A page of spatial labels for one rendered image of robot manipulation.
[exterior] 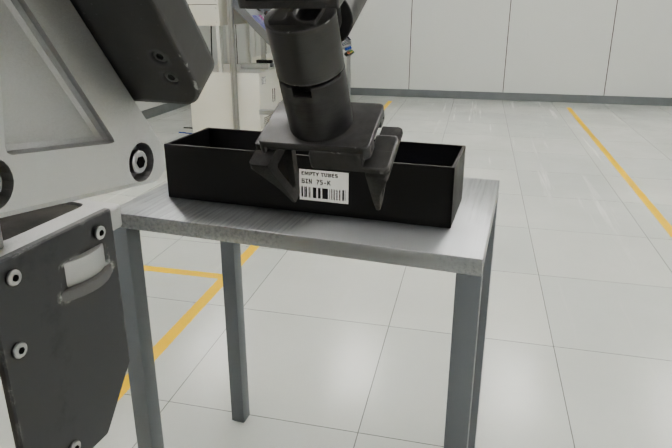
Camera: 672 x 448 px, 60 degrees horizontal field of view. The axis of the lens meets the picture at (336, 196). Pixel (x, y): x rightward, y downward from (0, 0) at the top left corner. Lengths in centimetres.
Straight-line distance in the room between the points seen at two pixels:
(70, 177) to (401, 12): 764
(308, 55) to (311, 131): 7
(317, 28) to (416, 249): 57
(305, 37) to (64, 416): 31
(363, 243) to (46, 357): 65
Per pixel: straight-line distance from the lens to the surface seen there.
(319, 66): 46
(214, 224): 107
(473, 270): 94
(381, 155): 51
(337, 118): 49
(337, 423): 184
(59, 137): 22
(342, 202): 107
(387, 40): 786
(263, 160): 54
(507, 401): 199
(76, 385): 43
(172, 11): 21
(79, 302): 41
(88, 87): 23
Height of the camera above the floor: 118
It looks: 18 degrees down
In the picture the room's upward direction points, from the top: straight up
